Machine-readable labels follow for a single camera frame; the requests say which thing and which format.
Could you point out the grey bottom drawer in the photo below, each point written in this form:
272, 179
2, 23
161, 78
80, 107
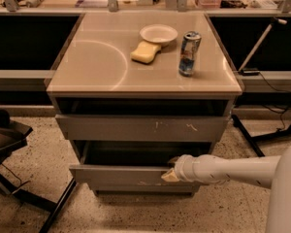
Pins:
146, 189

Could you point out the white rod with black base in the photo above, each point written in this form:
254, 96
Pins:
274, 20

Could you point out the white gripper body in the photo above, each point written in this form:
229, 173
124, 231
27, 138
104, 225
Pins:
185, 168

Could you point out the black stand right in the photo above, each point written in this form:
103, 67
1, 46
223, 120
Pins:
255, 140

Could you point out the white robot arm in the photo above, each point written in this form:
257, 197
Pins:
272, 172

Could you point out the black stand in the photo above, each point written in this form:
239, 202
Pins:
13, 136
255, 140

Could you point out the black stand left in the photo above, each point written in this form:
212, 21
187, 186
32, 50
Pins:
13, 136

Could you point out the grey drawer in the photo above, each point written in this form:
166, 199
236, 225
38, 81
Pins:
143, 128
118, 163
146, 189

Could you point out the white bowl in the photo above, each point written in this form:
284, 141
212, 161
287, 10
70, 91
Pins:
159, 34

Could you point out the grey top drawer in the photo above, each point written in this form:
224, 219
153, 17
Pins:
143, 128

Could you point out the grey drawer cabinet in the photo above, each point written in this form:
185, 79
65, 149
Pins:
97, 77

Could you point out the yellow sponge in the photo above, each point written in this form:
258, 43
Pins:
145, 52

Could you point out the blue silver drink can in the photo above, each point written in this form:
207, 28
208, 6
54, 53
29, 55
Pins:
188, 52

